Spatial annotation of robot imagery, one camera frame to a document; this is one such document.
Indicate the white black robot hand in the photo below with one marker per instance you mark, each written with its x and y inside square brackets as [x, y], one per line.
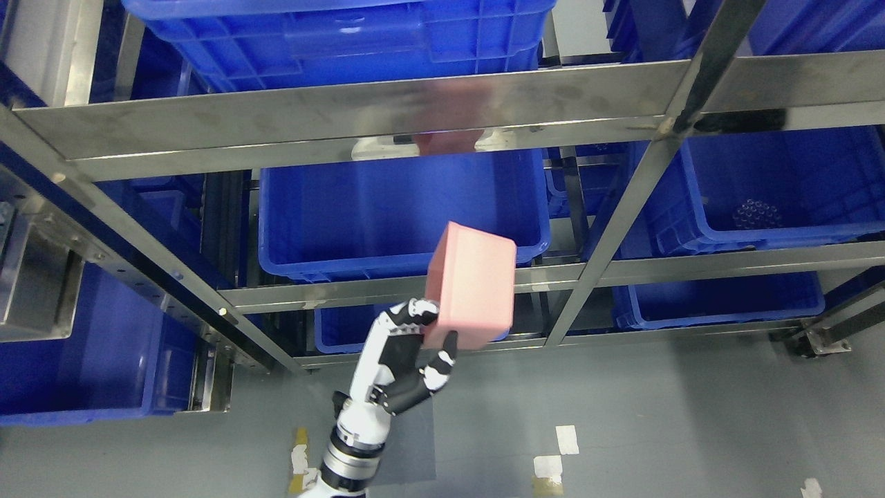
[387, 376]

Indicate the pink plastic storage box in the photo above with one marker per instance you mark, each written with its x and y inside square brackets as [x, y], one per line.
[471, 277]

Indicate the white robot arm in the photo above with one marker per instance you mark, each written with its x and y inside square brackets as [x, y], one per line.
[352, 457]

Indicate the blue lower middle container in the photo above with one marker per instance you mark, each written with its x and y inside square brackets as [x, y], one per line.
[345, 330]

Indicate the blue middle shelf container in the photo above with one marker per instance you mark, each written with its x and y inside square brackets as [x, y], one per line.
[378, 219]

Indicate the blue shelf container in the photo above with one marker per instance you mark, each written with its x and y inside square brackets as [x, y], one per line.
[764, 191]
[378, 219]
[238, 46]

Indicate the blue lower left container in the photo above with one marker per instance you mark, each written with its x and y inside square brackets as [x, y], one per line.
[125, 359]

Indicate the steel shelf rack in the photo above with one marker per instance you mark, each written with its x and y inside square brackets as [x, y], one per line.
[59, 155]

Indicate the blue top shelf container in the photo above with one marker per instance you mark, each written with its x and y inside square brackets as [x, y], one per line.
[238, 46]

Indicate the blue right shelf container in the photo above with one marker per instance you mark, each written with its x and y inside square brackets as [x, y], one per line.
[764, 191]

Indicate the blue lower right container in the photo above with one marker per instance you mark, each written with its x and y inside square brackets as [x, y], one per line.
[734, 300]

